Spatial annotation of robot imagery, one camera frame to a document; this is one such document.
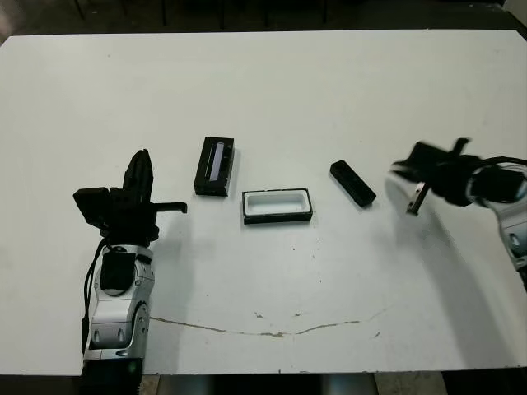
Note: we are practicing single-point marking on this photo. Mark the black box base white insert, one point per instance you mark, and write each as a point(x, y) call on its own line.
point(276, 203)

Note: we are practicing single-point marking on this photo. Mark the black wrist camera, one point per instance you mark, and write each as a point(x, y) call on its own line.
point(92, 205)
point(424, 154)

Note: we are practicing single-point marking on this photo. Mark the silver robot left leg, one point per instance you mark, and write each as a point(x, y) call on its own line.
point(187, 387)

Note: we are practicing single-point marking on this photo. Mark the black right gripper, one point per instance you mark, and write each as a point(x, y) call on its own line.
point(450, 177)

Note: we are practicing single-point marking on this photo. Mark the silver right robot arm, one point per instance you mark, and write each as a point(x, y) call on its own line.
point(510, 230)

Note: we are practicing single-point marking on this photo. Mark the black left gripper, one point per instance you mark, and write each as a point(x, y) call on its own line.
point(131, 222)

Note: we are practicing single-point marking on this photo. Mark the silver robot leg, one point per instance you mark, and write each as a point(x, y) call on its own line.
point(187, 387)
point(348, 387)

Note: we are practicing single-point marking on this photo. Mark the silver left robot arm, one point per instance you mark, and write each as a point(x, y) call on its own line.
point(111, 317)

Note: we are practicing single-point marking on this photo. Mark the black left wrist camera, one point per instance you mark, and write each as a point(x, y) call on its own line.
point(92, 205)

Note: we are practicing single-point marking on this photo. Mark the silver robot right leg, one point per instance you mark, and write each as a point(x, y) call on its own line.
point(348, 387)

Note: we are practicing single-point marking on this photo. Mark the black slim camera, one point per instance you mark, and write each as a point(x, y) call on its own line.
point(352, 183)

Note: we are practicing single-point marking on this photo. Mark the black box lid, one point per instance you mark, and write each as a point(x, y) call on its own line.
point(210, 164)

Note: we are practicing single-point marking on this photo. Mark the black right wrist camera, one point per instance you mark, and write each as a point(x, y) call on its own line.
point(424, 154)

